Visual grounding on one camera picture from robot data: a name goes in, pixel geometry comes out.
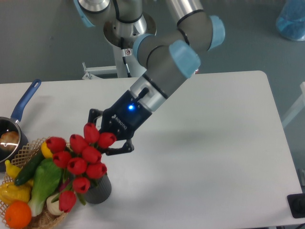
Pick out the orange fruit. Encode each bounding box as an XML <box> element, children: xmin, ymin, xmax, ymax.
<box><xmin>5</xmin><ymin>201</ymin><xmax>32</xmax><ymax>229</ymax></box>

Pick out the yellow squash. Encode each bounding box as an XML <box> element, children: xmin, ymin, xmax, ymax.
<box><xmin>41</xmin><ymin>141</ymin><xmax>53</xmax><ymax>158</ymax></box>

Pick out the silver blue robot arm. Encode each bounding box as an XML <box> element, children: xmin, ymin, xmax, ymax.
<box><xmin>74</xmin><ymin>0</ymin><xmax>225</xmax><ymax>156</ymax></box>

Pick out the woven wicker basket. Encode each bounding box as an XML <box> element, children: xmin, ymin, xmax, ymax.
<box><xmin>0</xmin><ymin>138</ymin><xmax>68</xmax><ymax>229</ymax></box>

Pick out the white frame leg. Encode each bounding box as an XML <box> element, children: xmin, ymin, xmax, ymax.
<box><xmin>282</xmin><ymin>82</ymin><xmax>305</xmax><ymax>128</ymax></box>

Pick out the blue handled saucepan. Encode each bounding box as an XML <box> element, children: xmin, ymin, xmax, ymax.
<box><xmin>0</xmin><ymin>79</ymin><xmax>41</xmax><ymax>172</ymax></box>

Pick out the black device at edge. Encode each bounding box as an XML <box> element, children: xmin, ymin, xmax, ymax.
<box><xmin>287</xmin><ymin>193</ymin><xmax>305</xmax><ymax>219</ymax></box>

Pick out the white garlic bulb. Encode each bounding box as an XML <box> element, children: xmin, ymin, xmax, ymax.
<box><xmin>46</xmin><ymin>194</ymin><xmax>63</xmax><ymax>216</ymax></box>

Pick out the yellow corn cob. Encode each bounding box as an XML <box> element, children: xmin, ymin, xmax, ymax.
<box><xmin>0</xmin><ymin>182</ymin><xmax>31</xmax><ymax>205</ymax></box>

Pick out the brown bread roll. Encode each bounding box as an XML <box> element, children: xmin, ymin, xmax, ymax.
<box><xmin>0</xmin><ymin>131</ymin><xmax>19</xmax><ymax>152</ymax></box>

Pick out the purple red radish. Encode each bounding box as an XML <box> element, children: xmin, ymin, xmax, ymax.
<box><xmin>58</xmin><ymin>179</ymin><xmax>70</xmax><ymax>193</ymax></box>

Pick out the blue mesh bag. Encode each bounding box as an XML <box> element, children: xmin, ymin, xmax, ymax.
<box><xmin>275</xmin><ymin>0</ymin><xmax>305</xmax><ymax>42</ymax></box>

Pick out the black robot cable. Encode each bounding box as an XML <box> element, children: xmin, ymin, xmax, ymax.
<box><xmin>120</xmin><ymin>37</ymin><xmax>132</xmax><ymax>78</ymax></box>

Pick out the green bok choy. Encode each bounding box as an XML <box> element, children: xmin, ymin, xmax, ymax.
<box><xmin>28</xmin><ymin>158</ymin><xmax>62</xmax><ymax>217</ymax></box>

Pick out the dark green cucumber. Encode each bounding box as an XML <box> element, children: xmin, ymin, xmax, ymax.
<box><xmin>14</xmin><ymin>150</ymin><xmax>45</xmax><ymax>186</ymax></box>

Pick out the yellow banana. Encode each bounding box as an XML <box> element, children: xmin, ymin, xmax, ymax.
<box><xmin>5</xmin><ymin>160</ymin><xmax>21</xmax><ymax>179</ymax></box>

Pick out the red tulip bouquet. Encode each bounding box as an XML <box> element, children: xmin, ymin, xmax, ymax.
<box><xmin>46</xmin><ymin>123</ymin><xmax>117</xmax><ymax>212</ymax></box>

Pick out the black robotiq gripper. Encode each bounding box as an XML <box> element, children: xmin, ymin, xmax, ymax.
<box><xmin>87</xmin><ymin>90</ymin><xmax>152</xmax><ymax>156</ymax></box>

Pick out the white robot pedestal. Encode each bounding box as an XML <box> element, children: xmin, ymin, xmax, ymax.
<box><xmin>81</xmin><ymin>13</ymin><xmax>158</xmax><ymax>81</ymax></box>

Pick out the dark grey ribbed vase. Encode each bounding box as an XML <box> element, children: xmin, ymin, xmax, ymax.
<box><xmin>84</xmin><ymin>174</ymin><xmax>112</xmax><ymax>204</ymax></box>

